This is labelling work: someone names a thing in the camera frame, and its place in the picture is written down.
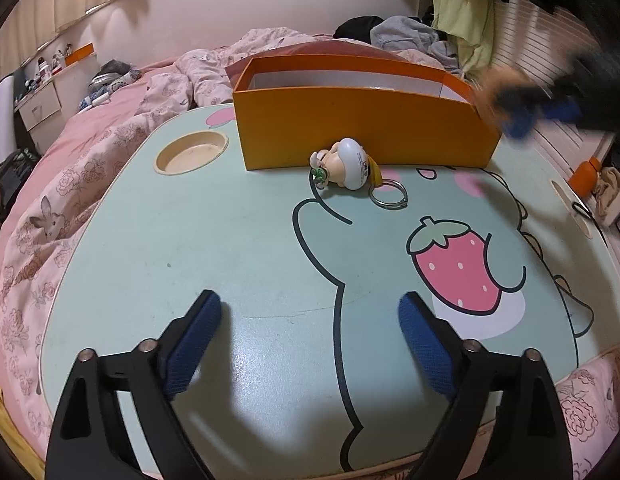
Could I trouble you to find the light green hanging garment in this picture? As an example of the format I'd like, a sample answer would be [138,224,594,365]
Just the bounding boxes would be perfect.
[432,0,496,76]

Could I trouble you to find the white figurine keychain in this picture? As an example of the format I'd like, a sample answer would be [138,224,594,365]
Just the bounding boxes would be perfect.
[309,138,409,210]

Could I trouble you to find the orange bottle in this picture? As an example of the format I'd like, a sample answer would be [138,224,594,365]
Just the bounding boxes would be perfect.
[568,157,602,200]

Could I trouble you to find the white bedside drawer cabinet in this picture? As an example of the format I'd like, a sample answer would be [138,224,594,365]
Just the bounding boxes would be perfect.
[16,82,62,131]

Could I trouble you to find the orange cardboard box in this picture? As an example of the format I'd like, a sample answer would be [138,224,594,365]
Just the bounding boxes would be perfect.
[233,54,500,170]

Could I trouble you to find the pink floral quilt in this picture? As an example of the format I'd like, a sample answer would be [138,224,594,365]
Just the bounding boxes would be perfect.
[0,27,314,456]

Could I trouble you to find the grey clothes pile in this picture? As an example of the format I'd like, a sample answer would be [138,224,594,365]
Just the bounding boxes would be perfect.
[370,15,462,75]

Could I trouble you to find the black clothes on bed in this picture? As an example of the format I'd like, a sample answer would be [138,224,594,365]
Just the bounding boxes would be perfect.
[333,15,384,44]

